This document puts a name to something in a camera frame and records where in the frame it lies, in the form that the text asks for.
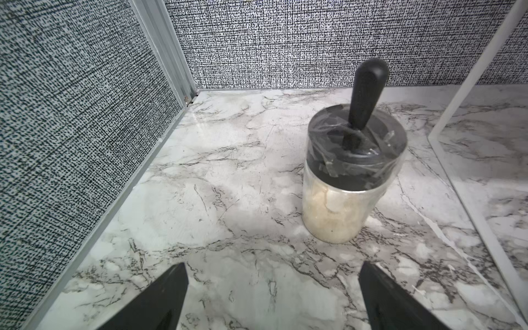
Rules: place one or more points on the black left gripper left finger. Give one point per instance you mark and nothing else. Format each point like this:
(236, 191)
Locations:
(157, 307)

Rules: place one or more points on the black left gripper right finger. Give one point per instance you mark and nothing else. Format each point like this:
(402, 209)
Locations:
(389, 306)

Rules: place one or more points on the white and wood shelf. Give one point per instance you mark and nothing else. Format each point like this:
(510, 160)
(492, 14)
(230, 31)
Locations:
(481, 142)

